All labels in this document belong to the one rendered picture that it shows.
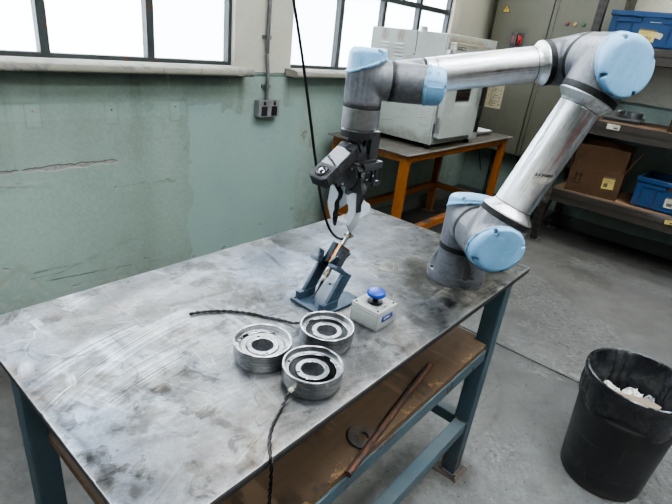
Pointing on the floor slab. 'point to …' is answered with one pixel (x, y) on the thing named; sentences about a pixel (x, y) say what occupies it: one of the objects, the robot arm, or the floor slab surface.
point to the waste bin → (618, 424)
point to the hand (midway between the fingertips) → (340, 223)
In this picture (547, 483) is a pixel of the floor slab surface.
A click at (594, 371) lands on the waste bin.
